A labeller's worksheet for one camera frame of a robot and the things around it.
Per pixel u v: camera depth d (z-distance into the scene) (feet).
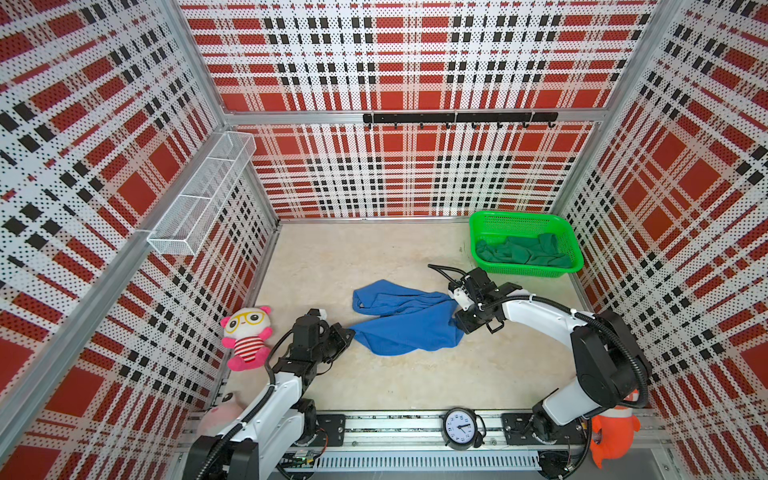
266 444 1.70
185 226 3.02
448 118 2.90
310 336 2.19
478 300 2.29
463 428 2.36
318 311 2.70
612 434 2.28
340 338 2.50
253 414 1.56
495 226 4.04
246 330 2.76
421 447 2.37
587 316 1.58
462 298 2.73
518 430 2.39
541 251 3.54
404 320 2.89
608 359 1.47
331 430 2.42
